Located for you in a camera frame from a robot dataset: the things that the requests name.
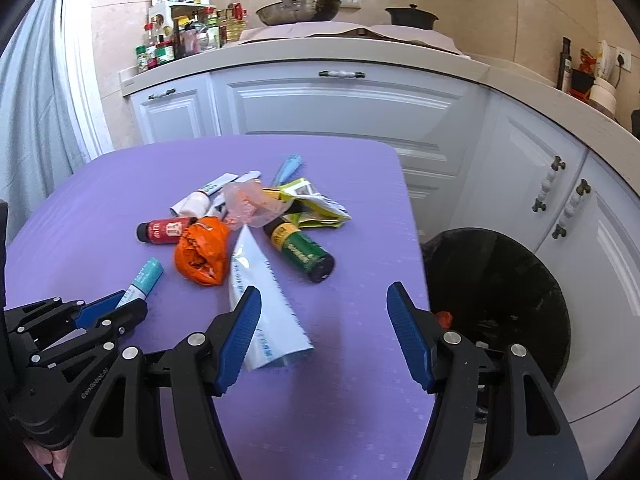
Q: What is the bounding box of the silver white torn wrapper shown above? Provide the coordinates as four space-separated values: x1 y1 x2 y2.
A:
205 170 262 220

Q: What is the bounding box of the purple tablecloth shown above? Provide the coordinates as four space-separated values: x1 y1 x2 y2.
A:
6 136 433 479

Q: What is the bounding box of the orange wrapper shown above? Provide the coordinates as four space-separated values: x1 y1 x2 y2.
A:
174 217 230 287

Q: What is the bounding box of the yellow green white pouch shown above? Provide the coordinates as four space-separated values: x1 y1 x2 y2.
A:
264 178 352 229

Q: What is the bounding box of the corner cabinet handle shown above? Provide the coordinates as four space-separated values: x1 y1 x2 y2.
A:
532 155 566 212
551 179 591 240

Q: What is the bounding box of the light blue sachet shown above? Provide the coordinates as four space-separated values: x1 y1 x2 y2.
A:
271 154 303 188

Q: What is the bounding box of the corner cabinet right handle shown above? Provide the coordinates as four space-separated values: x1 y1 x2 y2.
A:
551 179 591 240

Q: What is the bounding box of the small cabinet handle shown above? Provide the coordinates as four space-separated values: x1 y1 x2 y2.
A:
148 88 177 101

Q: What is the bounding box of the pink cloth on stove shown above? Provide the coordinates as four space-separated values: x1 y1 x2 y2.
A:
240 21 469 58

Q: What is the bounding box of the large white blue tube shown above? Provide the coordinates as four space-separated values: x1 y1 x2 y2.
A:
229 226 314 372

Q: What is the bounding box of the dark olive oil bottle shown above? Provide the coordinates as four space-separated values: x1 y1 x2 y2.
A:
555 37 572 93

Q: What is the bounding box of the white green lettered tube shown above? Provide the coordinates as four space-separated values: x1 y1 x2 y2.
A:
170 174 238 218

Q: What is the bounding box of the small red bottle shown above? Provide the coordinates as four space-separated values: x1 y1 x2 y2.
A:
136 217 196 245

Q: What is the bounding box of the clear pink plastic wrapper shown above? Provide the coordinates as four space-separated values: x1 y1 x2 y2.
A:
224 187 292 231

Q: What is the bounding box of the wall socket with plug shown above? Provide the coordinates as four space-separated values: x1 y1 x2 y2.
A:
616 48 632 72

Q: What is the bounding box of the red wrapper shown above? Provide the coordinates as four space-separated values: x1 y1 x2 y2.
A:
435 311 452 330

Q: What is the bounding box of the black lidded pot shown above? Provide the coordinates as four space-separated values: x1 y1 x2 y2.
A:
385 4 438 30

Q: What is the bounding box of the small white yogurt bottle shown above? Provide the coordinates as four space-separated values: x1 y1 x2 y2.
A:
170 191 210 218

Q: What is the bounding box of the light grey curtain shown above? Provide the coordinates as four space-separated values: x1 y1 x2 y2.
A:
1 0 88 240

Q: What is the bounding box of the cooking oil bottle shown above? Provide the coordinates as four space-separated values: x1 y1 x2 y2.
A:
224 0 246 42

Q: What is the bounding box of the black lined trash bin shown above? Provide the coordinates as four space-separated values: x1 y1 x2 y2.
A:
420 226 572 426

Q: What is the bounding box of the white spice rack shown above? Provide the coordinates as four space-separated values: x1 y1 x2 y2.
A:
148 1 214 60

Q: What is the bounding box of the red black container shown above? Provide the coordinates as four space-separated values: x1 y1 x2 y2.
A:
570 49 597 102

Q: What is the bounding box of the drawer handle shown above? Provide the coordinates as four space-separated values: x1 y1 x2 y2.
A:
318 70 366 79

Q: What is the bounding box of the corner cabinet left handle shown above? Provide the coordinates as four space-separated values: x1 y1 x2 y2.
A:
532 155 566 212

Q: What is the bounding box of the white lidded jar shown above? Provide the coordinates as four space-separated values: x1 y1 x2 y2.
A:
588 77 617 119

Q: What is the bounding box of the person left hand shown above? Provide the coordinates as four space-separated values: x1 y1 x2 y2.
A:
24 440 72 478

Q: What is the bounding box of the teal white small tube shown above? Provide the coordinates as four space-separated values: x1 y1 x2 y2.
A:
116 258 164 308

